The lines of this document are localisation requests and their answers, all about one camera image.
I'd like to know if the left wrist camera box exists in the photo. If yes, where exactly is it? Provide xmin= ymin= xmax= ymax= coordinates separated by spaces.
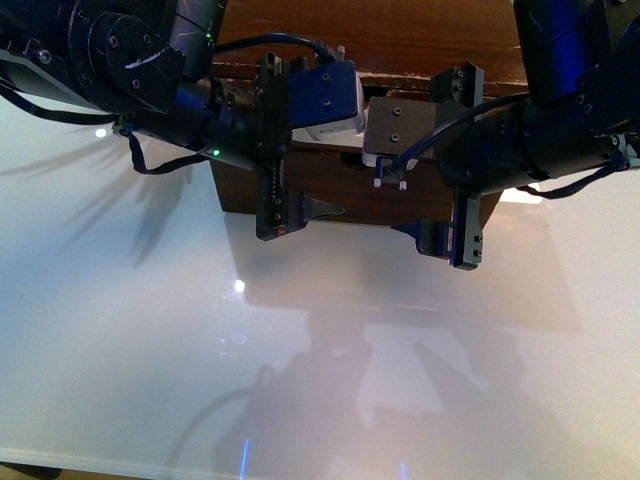
xmin=288 ymin=60 xmax=366 ymax=141

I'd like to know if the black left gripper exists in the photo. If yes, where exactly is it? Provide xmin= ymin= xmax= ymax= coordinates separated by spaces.
xmin=172 ymin=52 xmax=345 ymax=241

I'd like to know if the black camera cable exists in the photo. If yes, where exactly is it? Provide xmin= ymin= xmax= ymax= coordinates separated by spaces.
xmin=212 ymin=32 xmax=346 ymax=66
xmin=372 ymin=92 xmax=531 ymax=190

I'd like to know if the black left camera cable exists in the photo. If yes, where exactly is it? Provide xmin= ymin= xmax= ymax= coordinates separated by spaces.
xmin=212 ymin=32 xmax=346 ymax=66

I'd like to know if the black right camera cable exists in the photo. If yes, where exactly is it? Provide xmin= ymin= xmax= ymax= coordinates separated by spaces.
xmin=372 ymin=92 xmax=531 ymax=190

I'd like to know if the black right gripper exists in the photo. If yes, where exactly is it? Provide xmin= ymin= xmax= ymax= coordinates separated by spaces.
xmin=391 ymin=63 xmax=538 ymax=270

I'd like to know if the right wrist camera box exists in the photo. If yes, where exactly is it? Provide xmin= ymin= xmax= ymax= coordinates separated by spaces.
xmin=362 ymin=97 xmax=439 ymax=168

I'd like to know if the dark wooden drawer cabinet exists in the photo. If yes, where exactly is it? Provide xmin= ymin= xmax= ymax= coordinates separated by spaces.
xmin=209 ymin=0 xmax=526 ymax=229

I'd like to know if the wooden drawer with white handle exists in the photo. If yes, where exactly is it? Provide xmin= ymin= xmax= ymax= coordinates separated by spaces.
xmin=211 ymin=146 xmax=501 ymax=227

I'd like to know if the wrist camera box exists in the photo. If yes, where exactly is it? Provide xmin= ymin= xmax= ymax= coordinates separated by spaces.
xmin=362 ymin=97 xmax=439 ymax=168
xmin=288 ymin=60 xmax=366 ymax=141

